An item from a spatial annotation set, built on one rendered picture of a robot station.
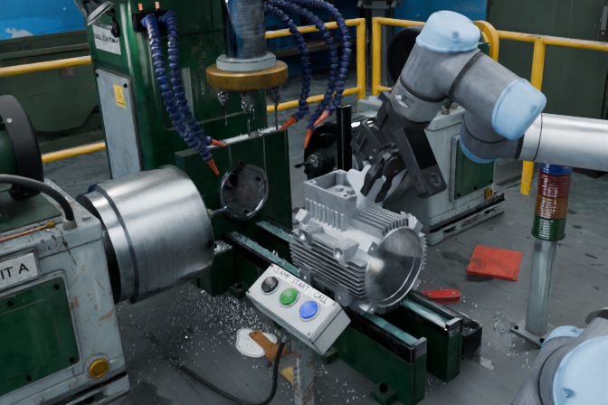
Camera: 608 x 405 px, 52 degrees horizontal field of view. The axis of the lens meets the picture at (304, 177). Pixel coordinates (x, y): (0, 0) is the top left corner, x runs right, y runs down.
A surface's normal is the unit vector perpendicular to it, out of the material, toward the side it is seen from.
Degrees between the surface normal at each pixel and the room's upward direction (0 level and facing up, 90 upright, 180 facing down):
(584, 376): 57
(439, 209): 90
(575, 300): 0
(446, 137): 90
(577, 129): 47
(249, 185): 90
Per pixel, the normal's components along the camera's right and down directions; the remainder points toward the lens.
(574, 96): -0.81, 0.24
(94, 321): 0.62, 0.25
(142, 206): 0.36, -0.55
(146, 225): 0.51, -0.27
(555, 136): -0.22, 0.05
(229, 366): -0.04, -0.93
